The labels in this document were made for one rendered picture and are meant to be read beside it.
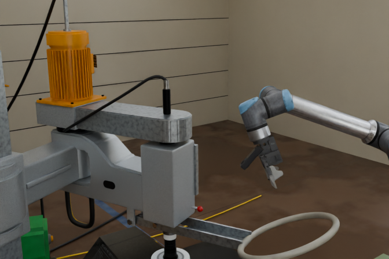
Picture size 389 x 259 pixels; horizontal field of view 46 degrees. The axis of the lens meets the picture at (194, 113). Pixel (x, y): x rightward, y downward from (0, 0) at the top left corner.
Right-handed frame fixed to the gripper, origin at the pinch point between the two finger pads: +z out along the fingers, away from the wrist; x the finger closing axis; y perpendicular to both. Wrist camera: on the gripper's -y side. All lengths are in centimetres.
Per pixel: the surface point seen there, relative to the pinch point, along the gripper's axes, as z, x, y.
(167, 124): -38, 32, -36
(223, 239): 25, 33, -30
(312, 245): 29.0, -0.2, 7.3
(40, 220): 4, 169, -174
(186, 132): -31, 37, -29
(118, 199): -8, 56, -78
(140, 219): 7, 57, -71
